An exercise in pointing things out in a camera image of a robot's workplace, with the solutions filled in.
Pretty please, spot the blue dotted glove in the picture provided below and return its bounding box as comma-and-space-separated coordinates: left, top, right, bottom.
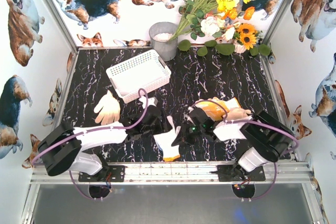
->
154, 115, 181, 162

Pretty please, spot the white perforated storage basket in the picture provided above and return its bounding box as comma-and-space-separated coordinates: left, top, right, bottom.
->
106, 49, 171, 103

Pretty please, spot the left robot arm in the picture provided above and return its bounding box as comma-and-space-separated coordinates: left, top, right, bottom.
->
36, 105, 172, 176

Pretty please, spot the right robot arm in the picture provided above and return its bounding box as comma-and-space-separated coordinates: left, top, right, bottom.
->
171, 108, 298, 178

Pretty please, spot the orange dotted glove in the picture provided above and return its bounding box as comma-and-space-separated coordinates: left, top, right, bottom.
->
195, 97, 241, 121

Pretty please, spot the grey metal bucket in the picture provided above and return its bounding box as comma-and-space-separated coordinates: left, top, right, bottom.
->
149, 22, 177, 61

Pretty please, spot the artificial flower bouquet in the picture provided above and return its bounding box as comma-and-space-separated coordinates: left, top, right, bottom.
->
169, 0, 273, 56

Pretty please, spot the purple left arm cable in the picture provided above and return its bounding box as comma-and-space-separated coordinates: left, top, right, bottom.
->
31, 88, 149, 201

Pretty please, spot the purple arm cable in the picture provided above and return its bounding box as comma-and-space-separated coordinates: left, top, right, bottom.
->
31, 88, 149, 201
188, 99, 300, 200

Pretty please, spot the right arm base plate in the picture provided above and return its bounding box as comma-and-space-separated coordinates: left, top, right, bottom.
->
211, 165, 266, 182

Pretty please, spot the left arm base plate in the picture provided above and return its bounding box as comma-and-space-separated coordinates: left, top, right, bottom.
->
78, 165, 125, 182

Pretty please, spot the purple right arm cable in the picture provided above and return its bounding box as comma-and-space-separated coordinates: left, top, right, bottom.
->
188, 99, 300, 200

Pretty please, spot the aluminium front rail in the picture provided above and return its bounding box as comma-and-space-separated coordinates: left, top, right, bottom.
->
29, 162, 314, 185

